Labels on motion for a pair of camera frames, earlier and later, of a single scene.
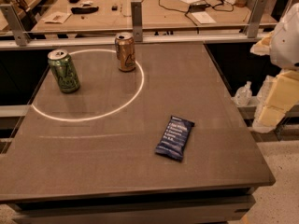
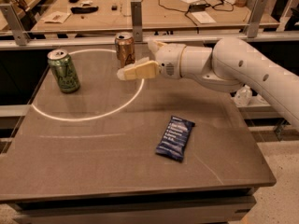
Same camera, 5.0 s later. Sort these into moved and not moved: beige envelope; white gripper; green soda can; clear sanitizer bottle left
Moved: white gripper
Not moved: clear sanitizer bottle left; beige envelope; green soda can
